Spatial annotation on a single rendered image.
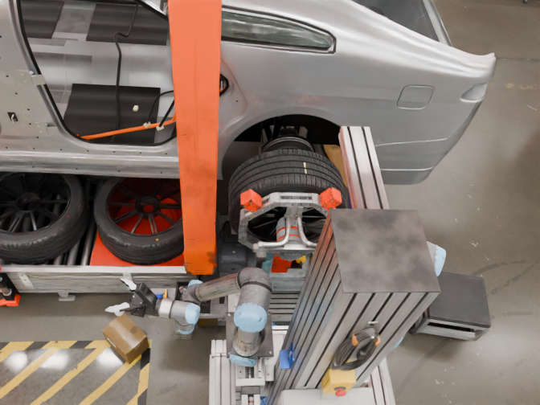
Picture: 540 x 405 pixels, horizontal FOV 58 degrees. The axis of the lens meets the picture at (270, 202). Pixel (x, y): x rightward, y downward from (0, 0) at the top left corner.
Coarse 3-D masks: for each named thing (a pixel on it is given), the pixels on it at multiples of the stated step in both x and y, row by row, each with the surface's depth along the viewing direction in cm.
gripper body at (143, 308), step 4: (136, 296) 194; (132, 300) 193; (136, 300) 193; (140, 300) 193; (160, 300) 194; (132, 304) 192; (136, 304) 192; (140, 304) 192; (144, 304) 193; (156, 304) 195; (140, 308) 193; (144, 308) 195; (148, 308) 196; (152, 308) 195; (156, 308) 192; (132, 312) 196; (136, 312) 197; (140, 312) 195; (144, 312) 197; (148, 312) 197; (152, 312) 197; (156, 312) 193; (140, 316) 197; (156, 316) 198
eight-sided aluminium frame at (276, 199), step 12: (276, 192) 249; (264, 204) 249; (276, 204) 246; (288, 204) 247; (300, 204) 249; (312, 204) 248; (240, 216) 257; (252, 216) 254; (240, 228) 263; (240, 240) 272; (252, 240) 281; (312, 240) 285; (276, 252) 286
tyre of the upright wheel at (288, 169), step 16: (256, 160) 260; (272, 160) 256; (288, 160) 255; (304, 160) 256; (320, 160) 262; (240, 176) 263; (256, 176) 254; (272, 176) 250; (288, 176) 248; (304, 176) 249; (320, 176) 254; (336, 176) 265; (240, 192) 257; (256, 192) 252; (272, 192) 252; (320, 192) 254; (240, 208) 262; (336, 208) 267
